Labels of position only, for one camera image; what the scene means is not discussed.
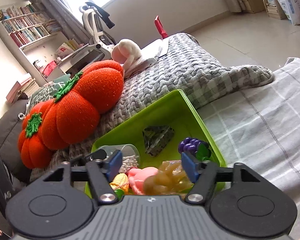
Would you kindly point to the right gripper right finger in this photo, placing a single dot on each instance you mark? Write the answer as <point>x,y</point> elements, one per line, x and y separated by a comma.
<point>202,175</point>

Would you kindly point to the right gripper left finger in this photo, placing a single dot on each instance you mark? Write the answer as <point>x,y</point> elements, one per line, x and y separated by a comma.
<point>101,173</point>

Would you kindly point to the toy corn cob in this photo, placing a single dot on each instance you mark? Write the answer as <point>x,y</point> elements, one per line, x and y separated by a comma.
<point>121,181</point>

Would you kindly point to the purple toy grapes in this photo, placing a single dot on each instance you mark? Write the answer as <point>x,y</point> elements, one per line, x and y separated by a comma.
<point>196,147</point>

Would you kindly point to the clear cup of swabs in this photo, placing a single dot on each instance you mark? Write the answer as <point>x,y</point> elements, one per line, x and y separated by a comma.
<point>130,155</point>

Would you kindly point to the translucent amber toy hand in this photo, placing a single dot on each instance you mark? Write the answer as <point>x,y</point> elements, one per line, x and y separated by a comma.
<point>169,180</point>

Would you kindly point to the pink rubber pig toy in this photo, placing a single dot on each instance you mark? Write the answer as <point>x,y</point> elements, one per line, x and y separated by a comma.
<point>137,177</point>

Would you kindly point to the dark patterned packet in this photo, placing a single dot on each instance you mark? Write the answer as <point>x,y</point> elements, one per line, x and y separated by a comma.
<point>156,138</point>

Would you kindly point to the small orange pumpkin cushion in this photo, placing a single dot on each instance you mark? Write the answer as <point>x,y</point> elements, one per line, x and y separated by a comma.
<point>33,152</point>

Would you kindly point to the grey sofa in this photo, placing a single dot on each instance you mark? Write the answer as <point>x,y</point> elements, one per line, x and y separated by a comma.
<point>10,128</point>

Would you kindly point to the large orange pumpkin cushion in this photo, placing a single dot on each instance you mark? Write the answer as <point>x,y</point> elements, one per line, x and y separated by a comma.
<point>76,109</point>

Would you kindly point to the green plastic storage box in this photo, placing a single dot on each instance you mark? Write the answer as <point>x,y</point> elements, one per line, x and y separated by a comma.
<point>174,110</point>

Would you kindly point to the light grey grid sheet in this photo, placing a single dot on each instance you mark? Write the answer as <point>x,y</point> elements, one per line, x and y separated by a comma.
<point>260,127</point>

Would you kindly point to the teal patterned pillow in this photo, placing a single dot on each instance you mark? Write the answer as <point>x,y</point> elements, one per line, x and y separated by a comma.
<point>46,92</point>

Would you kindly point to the grey checkered quilt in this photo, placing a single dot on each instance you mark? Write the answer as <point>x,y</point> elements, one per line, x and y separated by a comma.
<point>186,66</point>

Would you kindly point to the white office chair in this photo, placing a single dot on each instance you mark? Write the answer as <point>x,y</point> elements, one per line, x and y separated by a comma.
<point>100,41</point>

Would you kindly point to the pink plush toy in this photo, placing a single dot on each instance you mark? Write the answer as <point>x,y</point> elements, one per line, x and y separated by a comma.
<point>126,52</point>

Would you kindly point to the white bookshelf with books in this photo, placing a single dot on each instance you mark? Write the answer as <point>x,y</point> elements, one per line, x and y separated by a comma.
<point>36,40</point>

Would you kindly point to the red chair back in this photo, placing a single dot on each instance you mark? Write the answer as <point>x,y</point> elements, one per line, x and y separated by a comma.
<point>160,28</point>

